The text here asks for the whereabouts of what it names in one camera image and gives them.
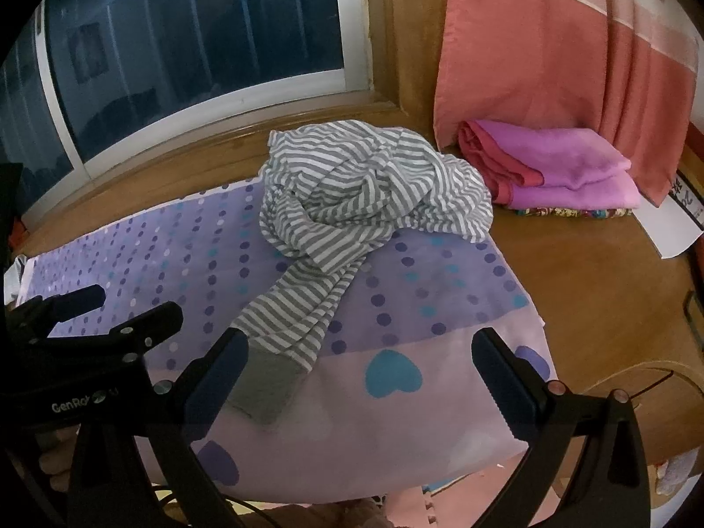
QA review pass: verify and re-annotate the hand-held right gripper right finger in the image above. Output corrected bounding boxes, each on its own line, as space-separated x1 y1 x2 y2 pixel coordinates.
472 327 661 528

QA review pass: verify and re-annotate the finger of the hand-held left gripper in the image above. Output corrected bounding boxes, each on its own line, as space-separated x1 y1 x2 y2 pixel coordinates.
44 301 184 365
5 285 106 336

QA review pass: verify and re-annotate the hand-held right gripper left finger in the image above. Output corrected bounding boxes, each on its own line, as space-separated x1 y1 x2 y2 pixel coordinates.
71 327 251 528

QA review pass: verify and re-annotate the grey white striped garment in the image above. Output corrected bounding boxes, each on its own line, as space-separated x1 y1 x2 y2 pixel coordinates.
228 120 494 425

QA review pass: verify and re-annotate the person's left hand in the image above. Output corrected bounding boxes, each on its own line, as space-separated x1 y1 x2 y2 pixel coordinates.
38 432 81 501

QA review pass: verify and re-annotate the purple dotted bed sheet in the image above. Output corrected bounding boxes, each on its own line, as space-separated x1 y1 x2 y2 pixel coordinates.
4 179 551 504

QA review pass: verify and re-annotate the wooden platform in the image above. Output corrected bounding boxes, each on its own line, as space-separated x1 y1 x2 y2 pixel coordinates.
16 0 704 479

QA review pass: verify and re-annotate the floral folded cloth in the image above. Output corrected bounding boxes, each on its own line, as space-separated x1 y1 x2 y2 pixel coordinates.
509 206 633 220

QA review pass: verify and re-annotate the white plush item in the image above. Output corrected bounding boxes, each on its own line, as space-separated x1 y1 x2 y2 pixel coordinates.
654 448 699 500

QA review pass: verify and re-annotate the pink folded blanket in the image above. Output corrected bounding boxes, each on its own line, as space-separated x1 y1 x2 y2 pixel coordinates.
458 119 642 211

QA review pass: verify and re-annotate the white paper sheet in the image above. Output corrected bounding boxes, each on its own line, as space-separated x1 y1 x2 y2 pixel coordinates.
641 170 704 259

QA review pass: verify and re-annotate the white framed window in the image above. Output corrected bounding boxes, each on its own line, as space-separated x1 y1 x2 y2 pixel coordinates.
0 0 380 221

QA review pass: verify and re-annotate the pink striped curtain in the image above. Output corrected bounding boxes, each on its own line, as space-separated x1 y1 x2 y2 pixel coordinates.
433 0 704 210

